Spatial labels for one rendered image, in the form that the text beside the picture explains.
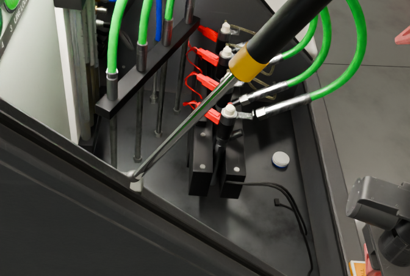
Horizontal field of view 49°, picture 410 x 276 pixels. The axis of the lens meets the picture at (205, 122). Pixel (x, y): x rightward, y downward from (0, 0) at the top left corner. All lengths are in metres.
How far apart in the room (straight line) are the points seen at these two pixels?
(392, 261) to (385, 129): 1.88
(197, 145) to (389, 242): 0.38
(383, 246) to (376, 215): 0.09
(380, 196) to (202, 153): 0.36
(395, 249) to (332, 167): 0.29
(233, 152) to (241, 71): 0.59
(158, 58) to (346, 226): 0.46
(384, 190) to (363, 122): 1.92
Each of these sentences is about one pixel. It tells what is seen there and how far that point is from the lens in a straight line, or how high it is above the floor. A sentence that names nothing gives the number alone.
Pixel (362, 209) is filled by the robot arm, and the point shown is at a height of 1.16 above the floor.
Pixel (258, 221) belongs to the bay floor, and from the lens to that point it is 0.97.
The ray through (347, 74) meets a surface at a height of 1.21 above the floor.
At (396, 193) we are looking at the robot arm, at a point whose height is 1.18.
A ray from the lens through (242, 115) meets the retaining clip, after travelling 0.79.
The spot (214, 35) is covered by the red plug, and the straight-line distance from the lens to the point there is 0.98.
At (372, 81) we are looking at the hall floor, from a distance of 2.85.
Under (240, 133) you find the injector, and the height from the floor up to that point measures 1.05.
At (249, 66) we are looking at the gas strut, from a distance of 0.28.
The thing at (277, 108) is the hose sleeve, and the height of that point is 1.12.
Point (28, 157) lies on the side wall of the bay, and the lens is 0.34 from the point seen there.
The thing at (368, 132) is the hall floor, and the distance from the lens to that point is 2.52.
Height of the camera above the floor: 1.64
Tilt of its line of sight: 47 degrees down
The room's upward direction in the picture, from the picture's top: 11 degrees clockwise
